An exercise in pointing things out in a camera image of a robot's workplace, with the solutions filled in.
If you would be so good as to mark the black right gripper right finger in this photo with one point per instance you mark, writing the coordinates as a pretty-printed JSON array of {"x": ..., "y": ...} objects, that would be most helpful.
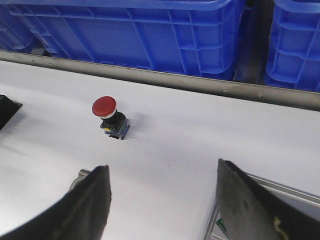
[{"x": 251, "y": 212}]

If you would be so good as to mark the blue crate centre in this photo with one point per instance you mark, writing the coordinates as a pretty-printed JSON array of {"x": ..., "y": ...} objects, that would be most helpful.
[{"x": 189, "y": 37}]

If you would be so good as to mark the black slotted board rack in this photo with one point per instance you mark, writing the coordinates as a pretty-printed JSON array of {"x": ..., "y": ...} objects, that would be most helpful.
[{"x": 8, "y": 108}]

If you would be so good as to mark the silver metal tray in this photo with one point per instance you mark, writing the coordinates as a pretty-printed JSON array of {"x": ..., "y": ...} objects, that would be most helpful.
[{"x": 306, "y": 203}]

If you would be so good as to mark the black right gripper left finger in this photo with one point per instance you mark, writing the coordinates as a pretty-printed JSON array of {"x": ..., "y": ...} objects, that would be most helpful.
[{"x": 81, "y": 214}]

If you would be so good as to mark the blue crate front right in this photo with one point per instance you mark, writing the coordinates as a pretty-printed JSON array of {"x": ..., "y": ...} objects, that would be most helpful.
[{"x": 293, "y": 59}]

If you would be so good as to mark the grey metal mounting bracket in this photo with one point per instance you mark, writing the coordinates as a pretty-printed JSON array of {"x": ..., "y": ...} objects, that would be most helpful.
[{"x": 82, "y": 174}]

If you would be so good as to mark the blue crate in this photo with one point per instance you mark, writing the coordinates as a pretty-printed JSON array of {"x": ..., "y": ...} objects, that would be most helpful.
[
  {"x": 189, "y": 37},
  {"x": 293, "y": 59}
]

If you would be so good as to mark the red emergency stop button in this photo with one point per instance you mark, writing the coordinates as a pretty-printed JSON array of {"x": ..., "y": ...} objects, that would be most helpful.
[{"x": 114, "y": 123}]

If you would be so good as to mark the green circuit board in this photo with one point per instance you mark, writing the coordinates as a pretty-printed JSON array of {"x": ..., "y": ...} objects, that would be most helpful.
[{"x": 222, "y": 227}]

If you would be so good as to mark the steel shelf front rail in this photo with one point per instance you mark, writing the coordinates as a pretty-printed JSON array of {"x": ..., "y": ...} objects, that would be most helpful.
[{"x": 287, "y": 97}]

